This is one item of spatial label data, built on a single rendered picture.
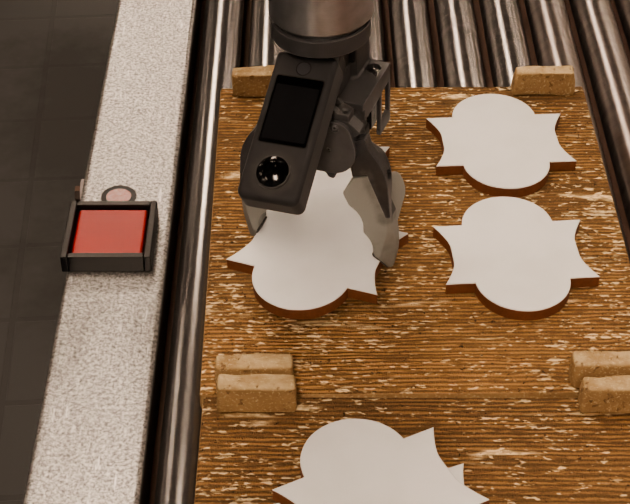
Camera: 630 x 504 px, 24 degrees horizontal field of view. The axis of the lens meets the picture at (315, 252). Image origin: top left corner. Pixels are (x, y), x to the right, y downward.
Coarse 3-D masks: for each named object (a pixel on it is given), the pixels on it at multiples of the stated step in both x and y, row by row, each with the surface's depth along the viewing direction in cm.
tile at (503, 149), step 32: (480, 96) 137; (448, 128) 133; (480, 128) 133; (512, 128) 133; (544, 128) 133; (448, 160) 129; (480, 160) 129; (512, 160) 129; (544, 160) 129; (512, 192) 127
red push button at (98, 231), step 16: (80, 224) 126; (96, 224) 126; (112, 224) 126; (128, 224) 126; (144, 224) 126; (80, 240) 124; (96, 240) 124; (112, 240) 124; (128, 240) 124; (144, 240) 125
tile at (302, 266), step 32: (320, 192) 119; (288, 224) 117; (320, 224) 116; (352, 224) 116; (256, 256) 114; (288, 256) 114; (320, 256) 114; (352, 256) 114; (256, 288) 111; (288, 288) 111; (320, 288) 111; (352, 288) 111
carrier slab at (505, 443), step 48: (240, 432) 106; (288, 432) 106; (480, 432) 106; (528, 432) 106; (576, 432) 106; (624, 432) 106; (240, 480) 103; (288, 480) 103; (480, 480) 103; (528, 480) 103; (576, 480) 103; (624, 480) 103
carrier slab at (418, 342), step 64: (384, 128) 135; (576, 128) 135; (448, 192) 128; (576, 192) 128; (448, 256) 121; (256, 320) 115; (320, 320) 115; (384, 320) 115; (448, 320) 115; (512, 320) 115; (576, 320) 115; (320, 384) 110; (384, 384) 110; (448, 384) 110; (512, 384) 110
